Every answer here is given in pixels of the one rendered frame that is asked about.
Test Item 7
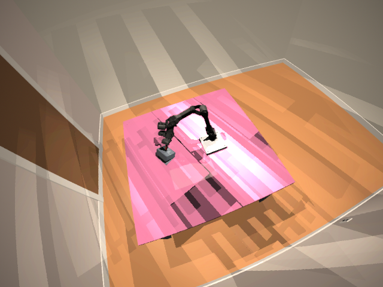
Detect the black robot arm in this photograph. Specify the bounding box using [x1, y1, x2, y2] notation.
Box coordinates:
[157, 105, 217, 141]

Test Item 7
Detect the dark grey sloped panel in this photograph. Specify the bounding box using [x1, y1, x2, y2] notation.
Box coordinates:
[156, 145, 175, 165]

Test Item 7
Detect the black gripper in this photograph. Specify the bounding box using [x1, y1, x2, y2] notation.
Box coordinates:
[161, 130, 174, 146]

